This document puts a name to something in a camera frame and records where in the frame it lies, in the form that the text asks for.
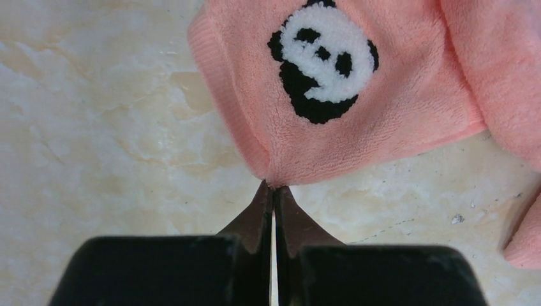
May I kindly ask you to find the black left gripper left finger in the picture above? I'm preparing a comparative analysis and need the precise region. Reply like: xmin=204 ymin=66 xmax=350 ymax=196
xmin=50 ymin=182 xmax=272 ymax=305

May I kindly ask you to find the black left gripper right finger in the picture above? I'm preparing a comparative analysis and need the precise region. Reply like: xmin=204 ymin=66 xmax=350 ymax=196
xmin=274 ymin=187 xmax=486 ymax=305

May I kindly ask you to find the pink panda towel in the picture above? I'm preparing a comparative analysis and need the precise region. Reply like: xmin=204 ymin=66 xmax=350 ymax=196
xmin=188 ymin=0 xmax=541 ymax=270

